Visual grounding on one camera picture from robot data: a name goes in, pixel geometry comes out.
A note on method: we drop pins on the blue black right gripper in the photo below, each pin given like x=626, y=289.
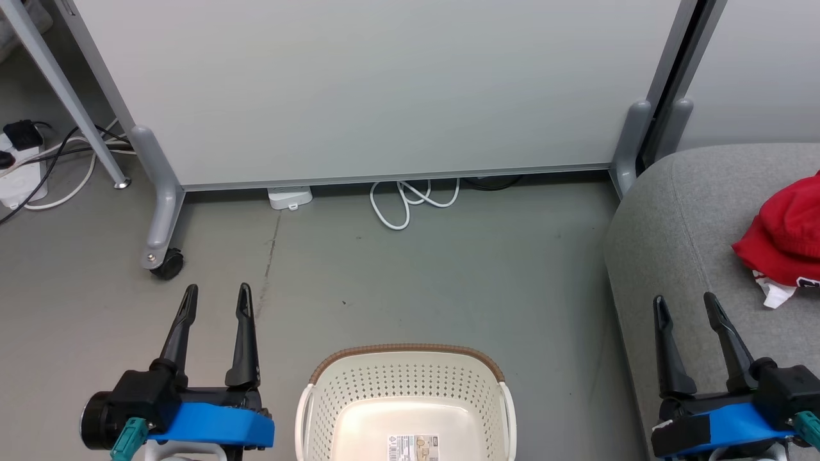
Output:
x=724, y=426

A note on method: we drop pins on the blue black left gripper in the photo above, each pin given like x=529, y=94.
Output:
x=205, y=422

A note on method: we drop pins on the white garment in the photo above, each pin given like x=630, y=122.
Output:
x=775, y=291

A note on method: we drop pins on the red basketball jersey black lettering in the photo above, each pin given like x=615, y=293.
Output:
x=769, y=259

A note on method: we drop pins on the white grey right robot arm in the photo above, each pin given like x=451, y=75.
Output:
x=749, y=453

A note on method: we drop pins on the grey fabric sofa seat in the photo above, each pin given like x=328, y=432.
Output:
x=685, y=218

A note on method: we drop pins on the cream perforated laundry basket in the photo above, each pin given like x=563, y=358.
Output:
x=410, y=384

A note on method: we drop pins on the black caster wheel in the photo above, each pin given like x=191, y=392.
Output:
x=168, y=264

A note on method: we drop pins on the grey partition foot with caster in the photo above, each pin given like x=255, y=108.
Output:
x=163, y=205

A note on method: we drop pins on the small white plastic box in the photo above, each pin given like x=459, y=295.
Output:
x=289, y=197

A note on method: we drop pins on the printed sticker label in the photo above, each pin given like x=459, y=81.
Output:
x=413, y=448

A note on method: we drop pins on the white power strip with plugs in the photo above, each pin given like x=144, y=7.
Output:
x=54, y=157

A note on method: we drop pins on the black power adapter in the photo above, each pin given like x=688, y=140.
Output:
x=22, y=134

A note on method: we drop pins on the grey metal table leg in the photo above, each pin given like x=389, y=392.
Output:
x=64, y=96

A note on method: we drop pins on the narrow white partition panel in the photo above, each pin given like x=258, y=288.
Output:
x=762, y=64

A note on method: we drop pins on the large white partition panel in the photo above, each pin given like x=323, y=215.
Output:
x=384, y=83

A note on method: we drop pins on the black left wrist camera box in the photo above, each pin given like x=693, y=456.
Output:
x=138, y=397

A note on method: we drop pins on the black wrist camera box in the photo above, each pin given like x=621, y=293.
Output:
x=138, y=397
x=791, y=390

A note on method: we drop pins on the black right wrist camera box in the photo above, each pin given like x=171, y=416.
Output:
x=791, y=390

